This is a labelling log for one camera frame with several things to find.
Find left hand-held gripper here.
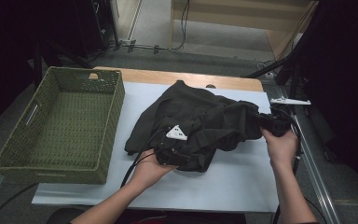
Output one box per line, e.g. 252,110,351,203
153,124,194,167

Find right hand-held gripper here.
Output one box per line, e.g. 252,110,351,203
255,96,311,138

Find dark pleated skirt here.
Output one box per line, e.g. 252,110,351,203
124,79,265,173

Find green woven basket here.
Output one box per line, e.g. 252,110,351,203
0,65,126,185

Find person's right hand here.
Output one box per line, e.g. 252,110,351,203
259,127,300,171

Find person's left hand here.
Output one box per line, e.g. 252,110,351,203
131,149,179,189

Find black metal stand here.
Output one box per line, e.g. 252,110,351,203
32,38,92,90
241,0,327,116

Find white table mat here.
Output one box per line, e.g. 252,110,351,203
31,81,281,214

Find dark curtain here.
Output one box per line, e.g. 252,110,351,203
0,0,76,138
304,0,358,206

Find wooden shelf unit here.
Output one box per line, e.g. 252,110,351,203
169,0,320,60

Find black cabinet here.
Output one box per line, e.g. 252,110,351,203
71,0,119,58

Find right hand-held gripper cable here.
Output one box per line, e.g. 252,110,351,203
271,105,303,224

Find white cable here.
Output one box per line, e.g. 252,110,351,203
255,60,276,78

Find thin black floor cable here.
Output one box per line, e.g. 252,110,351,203
304,197,328,224

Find floor cable with clips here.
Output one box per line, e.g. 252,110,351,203
117,38,172,54

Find hanging black cable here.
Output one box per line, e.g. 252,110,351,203
171,0,191,52

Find thick black floor cable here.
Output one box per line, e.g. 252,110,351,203
0,182,40,224

